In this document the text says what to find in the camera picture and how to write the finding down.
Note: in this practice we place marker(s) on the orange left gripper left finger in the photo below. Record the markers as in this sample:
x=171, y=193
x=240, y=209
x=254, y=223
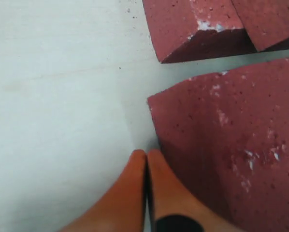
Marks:
x=122, y=207

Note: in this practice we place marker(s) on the large red brick front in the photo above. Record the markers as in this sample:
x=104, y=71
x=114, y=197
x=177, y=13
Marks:
x=187, y=30

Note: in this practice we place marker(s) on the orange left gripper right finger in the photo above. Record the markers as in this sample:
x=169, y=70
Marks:
x=173, y=208

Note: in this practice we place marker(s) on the long red brick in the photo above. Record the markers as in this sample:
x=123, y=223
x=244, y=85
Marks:
x=226, y=137

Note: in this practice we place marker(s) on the red brick front right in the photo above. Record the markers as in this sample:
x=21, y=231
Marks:
x=266, y=22

